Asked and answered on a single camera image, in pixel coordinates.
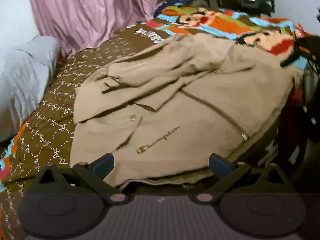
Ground tan Champion jacket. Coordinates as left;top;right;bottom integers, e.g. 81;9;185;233
70;33;303;188

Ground dark blue clothing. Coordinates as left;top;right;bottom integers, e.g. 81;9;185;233
153;0;193;17

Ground brown patterned bed sheet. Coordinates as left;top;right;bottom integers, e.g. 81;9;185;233
1;5;307;239

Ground grey pillow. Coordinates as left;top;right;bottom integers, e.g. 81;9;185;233
1;36;60;141

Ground pink curtain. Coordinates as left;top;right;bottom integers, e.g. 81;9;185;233
30;0;166;57

